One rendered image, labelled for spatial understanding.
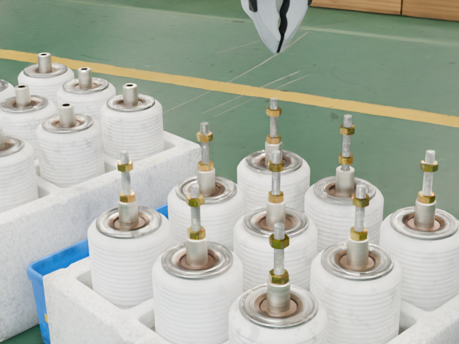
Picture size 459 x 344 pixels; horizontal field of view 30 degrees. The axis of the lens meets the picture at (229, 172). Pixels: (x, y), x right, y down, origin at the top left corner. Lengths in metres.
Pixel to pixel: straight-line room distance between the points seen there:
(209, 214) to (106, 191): 0.28
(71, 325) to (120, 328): 0.10
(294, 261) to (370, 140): 0.93
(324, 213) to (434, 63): 1.40
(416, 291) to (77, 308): 0.38
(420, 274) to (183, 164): 0.51
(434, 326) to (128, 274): 0.34
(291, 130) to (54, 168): 0.76
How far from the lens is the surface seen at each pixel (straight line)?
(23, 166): 1.20
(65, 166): 1.26
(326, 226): 1.03
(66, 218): 1.23
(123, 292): 0.98
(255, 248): 0.94
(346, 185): 1.04
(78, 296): 0.99
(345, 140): 1.02
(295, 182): 1.09
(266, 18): 0.87
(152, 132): 1.32
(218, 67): 2.31
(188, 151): 1.34
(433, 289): 0.98
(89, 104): 1.40
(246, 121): 1.94
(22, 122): 1.34
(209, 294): 0.87
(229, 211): 1.02
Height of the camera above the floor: 0.71
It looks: 25 degrees down
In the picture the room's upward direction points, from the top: 1 degrees counter-clockwise
